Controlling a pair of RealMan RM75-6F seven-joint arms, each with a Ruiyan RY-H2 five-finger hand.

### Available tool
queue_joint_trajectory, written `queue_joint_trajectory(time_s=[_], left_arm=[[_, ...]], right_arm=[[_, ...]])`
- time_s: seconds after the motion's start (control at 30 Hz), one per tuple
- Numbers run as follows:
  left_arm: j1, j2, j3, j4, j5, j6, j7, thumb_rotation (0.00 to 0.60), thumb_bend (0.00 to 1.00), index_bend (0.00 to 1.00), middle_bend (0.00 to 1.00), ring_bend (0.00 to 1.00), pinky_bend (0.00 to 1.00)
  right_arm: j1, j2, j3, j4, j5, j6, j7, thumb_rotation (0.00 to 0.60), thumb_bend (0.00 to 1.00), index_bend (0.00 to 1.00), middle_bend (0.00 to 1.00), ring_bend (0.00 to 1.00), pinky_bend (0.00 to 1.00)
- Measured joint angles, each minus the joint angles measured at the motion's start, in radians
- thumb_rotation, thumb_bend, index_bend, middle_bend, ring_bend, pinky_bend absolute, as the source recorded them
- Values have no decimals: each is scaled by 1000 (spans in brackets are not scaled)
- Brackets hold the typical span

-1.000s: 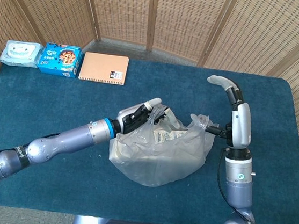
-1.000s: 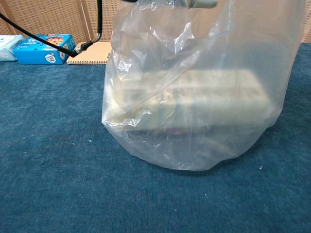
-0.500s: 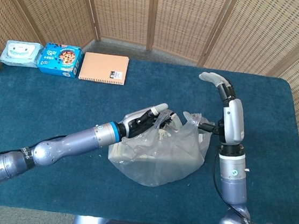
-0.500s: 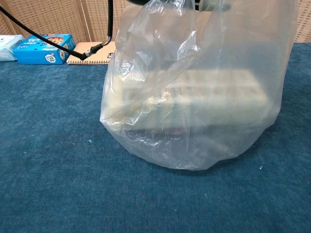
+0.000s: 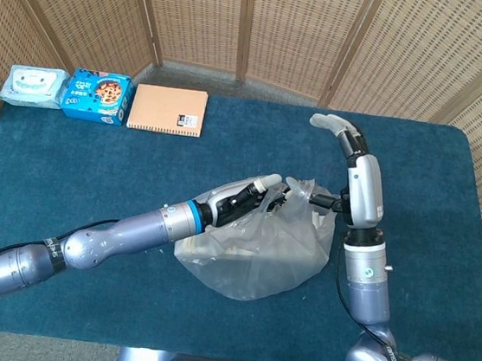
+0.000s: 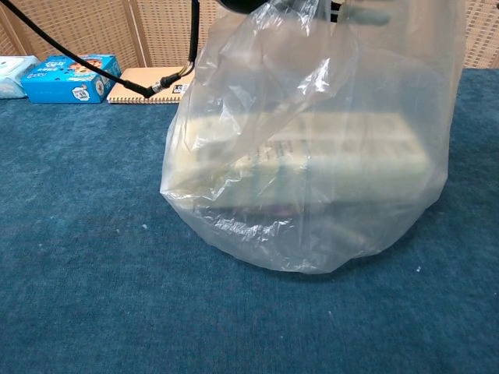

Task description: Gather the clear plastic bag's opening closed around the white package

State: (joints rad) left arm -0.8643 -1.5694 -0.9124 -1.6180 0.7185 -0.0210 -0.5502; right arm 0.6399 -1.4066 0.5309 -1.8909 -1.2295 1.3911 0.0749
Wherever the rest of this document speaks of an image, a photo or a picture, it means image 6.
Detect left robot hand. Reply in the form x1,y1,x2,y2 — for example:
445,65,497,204
220,0,391,26

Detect cream printed package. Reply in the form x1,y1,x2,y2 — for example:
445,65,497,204
167,111,436,208

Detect clear plastic bag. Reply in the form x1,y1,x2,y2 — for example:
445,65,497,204
159,0,467,276

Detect brown spiral notebook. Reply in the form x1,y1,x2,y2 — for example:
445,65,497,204
106,66,196,105

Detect woven wooden folding screen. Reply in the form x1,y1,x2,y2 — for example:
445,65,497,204
0,0,499,72

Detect blue cookie box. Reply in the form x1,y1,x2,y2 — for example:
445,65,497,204
19,54,122,104

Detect white wet wipes pack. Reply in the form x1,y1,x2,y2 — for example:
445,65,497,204
0,55,41,101

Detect teal table cloth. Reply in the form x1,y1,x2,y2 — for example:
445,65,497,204
0,68,499,374

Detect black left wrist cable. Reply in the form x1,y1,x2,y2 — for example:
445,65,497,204
5,0,202,99

